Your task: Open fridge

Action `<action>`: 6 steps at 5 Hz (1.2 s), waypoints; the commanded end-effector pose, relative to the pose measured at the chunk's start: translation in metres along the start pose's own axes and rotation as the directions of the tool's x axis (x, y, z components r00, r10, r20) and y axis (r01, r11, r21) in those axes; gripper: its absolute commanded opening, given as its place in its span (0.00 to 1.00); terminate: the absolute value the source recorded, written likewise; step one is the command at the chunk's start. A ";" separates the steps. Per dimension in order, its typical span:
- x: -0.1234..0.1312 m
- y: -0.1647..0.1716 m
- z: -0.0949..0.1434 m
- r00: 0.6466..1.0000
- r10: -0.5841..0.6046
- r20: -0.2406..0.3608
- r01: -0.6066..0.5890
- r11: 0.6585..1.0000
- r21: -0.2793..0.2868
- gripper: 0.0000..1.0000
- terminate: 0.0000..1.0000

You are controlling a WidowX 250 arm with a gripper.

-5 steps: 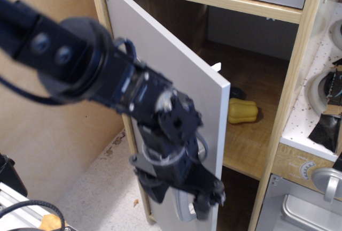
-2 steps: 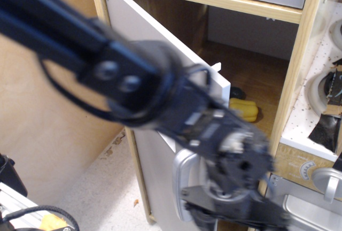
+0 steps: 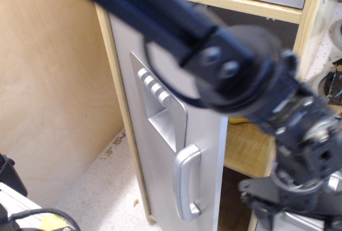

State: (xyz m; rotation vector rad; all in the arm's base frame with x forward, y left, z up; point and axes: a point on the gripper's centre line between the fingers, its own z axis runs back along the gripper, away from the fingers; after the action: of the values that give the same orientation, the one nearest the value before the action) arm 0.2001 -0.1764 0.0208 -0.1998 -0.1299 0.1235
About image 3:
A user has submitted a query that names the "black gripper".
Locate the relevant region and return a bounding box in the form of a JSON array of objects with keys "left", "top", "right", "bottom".
[{"left": 238, "top": 174, "right": 341, "bottom": 230}]

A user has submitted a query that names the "grey toy fridge door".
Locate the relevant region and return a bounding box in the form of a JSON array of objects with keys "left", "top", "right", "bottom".
[{"left": 110, "top": 16, "right": 228, "bottom": 230}]

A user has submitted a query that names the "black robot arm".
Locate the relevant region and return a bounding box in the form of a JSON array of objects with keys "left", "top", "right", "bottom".
[{"left": 93, "top": 0, "right": 341, "bottom": 230}]

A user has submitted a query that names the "grey oven door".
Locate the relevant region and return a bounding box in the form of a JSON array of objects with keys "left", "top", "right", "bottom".
[{"left": 273, "top": 212, "right": 324, "bottom": 231}]

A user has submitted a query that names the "grey oven knob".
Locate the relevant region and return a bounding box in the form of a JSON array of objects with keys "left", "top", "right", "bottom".
[{"left": 328, "top": 171, "right": 342, "bottom": 194}]

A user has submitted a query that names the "wooden toy kitchen cabinet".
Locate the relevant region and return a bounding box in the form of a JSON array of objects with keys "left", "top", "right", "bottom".
[{"left": 95, "top": 0, "right": 342, "bottom": 231}]

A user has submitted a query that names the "yellow toy bell pepper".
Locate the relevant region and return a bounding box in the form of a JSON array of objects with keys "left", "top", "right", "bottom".
[{"left": 228, "top": 117, "right": 249, "bottom": 124}]

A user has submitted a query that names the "white speckled toy sink counter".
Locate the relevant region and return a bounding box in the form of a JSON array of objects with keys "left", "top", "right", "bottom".
[{"left": 305, "top": 0, "right": 341, "bottom": 101}]

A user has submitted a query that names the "orange tape piece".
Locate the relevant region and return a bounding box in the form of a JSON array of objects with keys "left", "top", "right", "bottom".
[{"left": 40, "top": 214, "right": 68, "bottom": 231}]

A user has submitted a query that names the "black box at left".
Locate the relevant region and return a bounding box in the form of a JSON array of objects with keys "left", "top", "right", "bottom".
[{"left": 1, "top": 155, "right": 28, "bottom": 197}]

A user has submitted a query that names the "black braided cable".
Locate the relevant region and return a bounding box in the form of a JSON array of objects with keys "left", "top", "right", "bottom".
[{"left": 0, "top": 208, "right": 81, "bottom": 231}]

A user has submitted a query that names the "aluminium rail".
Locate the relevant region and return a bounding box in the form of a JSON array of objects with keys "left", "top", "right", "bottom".
[{"left": 1, "top": 182, "right": 46, "bottom": 230}]

